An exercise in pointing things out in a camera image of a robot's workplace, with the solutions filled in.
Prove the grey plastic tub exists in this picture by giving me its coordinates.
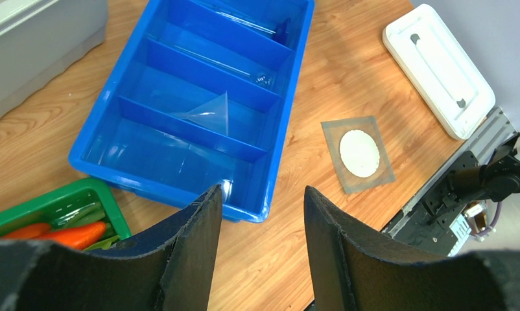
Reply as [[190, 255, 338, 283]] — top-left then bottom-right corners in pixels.
[[0, 0, 108, 119]]

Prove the small orange carrot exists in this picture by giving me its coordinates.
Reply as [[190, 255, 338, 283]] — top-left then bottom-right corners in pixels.
[[1, 222, 51, 239]]

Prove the green long beans bundle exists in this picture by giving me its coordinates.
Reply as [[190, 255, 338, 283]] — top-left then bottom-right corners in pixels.
[[50, 202, 117, 239]]

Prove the wire gauze with ceramic centre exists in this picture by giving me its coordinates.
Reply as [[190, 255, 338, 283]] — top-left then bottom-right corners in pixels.
[[321, 116, 396, 194]]

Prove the glass round bottom tube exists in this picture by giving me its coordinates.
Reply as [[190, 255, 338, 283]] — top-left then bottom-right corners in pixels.
[[173, 45, 274, 89]]

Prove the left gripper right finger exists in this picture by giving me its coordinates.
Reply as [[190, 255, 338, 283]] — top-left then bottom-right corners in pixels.
[[303, 186, 520, 310]]

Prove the white tray lid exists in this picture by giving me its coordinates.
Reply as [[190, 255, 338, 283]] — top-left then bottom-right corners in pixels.
[[382, 4, 496, 140]]

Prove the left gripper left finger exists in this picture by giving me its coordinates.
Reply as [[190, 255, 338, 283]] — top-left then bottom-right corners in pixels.
[[0, 185, 222, 310]]

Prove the green leafy vegetable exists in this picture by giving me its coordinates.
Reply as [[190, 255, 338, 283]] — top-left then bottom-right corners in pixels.
[[84, 235, 120, 251]]

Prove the blue divided plastic tray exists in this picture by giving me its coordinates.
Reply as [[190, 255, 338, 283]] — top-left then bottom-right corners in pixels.
[[69, 1, 314, 223]]

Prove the green plastic vegetable tray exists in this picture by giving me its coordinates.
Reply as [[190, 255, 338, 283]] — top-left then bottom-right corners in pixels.
[[0, 178, 132, 239]]

